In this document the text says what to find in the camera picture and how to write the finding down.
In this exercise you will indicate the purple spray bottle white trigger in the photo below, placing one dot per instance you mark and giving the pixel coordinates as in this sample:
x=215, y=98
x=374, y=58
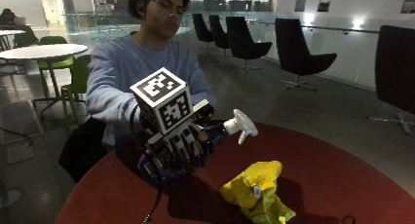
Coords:
x=242, y=123

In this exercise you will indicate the white cube with black markers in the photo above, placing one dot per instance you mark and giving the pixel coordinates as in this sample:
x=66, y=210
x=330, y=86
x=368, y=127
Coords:
x=164, y=97

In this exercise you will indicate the yellow cloth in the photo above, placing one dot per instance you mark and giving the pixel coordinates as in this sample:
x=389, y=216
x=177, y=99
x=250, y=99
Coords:
x=254, y=185

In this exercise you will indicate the the person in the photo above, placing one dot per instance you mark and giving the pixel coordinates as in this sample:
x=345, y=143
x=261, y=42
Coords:
x=129, y=61

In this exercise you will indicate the green chair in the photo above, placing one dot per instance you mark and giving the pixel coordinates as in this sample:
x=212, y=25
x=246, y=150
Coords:
x=54, y=63
x=80, y=78

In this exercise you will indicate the black swivel chair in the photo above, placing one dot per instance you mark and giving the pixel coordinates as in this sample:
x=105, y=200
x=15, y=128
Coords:
x=244, y=39
x=219, y=32
x=201, y=29
x=395, y=71
x=296, y=52

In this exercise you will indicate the glass balustrade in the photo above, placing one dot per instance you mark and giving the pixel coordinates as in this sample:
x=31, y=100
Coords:
x=104, y=22

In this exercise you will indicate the white round table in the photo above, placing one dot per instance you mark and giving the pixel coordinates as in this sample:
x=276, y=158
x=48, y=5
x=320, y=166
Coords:
x=43, y=51
x=8, y=32

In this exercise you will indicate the metal handrail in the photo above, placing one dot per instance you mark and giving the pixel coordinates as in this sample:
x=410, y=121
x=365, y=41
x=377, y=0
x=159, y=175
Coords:
x=329, y=28

